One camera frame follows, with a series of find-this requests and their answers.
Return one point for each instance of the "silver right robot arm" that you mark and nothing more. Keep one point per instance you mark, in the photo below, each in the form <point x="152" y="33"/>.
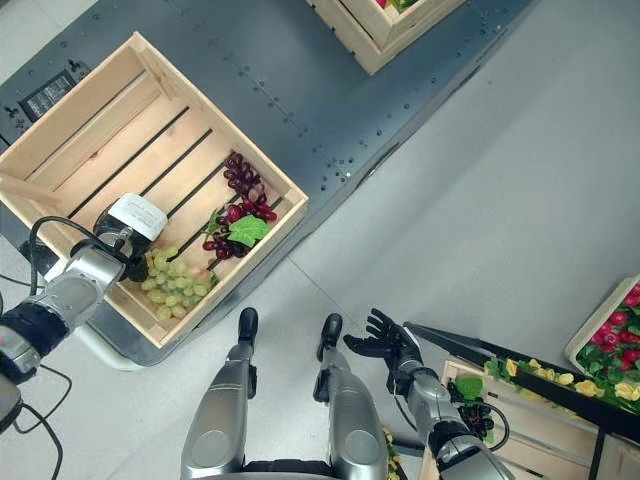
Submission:
<point x="450" y="425"/>

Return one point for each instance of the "wooden crate with dark grapes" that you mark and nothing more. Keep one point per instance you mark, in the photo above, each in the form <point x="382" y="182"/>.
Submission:
<point x="525" y="430"/>

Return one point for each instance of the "red grape bunch with leaf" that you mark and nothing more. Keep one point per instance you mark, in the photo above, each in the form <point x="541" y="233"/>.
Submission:
<point x="240" y="210"/>

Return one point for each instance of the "dark grape bunch with leaf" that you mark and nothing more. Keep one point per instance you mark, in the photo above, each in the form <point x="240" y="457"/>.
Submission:
<point x="472" y="407"/>

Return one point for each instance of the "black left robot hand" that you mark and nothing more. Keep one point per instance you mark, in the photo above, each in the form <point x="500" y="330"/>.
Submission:
<point x="134" y="220"/>

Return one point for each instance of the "white crate with red flowers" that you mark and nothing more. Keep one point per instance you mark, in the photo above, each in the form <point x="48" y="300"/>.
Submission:
<point x="607" y="340"/>

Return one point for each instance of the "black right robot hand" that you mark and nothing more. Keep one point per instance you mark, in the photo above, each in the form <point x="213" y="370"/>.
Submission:
<point x="389" y="340"/>

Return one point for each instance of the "silver right robot leg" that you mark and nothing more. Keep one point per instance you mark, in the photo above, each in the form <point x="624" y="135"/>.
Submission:
<point x="345" y="415"/>

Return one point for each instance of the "black metal stand frame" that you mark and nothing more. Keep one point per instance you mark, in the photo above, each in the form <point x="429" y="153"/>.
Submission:
<point x="540" y="390"/>

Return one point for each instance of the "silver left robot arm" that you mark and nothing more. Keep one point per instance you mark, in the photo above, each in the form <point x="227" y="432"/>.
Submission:
<point x="55" y="305"/>

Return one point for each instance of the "large wooden slat crate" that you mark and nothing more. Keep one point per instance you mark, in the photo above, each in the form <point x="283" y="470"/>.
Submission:
<point x="150" y="190"/>

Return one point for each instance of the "red artificial flowers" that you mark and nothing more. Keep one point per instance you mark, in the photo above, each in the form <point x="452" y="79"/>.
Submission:
<point x="620" y="335"/>

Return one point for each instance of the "yellow rose garland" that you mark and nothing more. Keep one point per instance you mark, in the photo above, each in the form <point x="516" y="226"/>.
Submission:
<point x="565" y="377"/>

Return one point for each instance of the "green grape bunch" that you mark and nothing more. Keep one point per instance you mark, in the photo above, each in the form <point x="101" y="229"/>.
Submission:
<point x="172" y="282"/>

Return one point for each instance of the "stacked wooden crate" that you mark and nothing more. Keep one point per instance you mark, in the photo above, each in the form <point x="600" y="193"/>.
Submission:
<point x="385" y="30"/>

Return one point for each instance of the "dark grey metal platform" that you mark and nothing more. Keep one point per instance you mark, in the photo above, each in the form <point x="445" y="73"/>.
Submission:
<point x="310" y="100"/>

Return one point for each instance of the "red and green produce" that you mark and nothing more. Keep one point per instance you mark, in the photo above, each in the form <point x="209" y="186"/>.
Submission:
<point x="397" y="4"/>

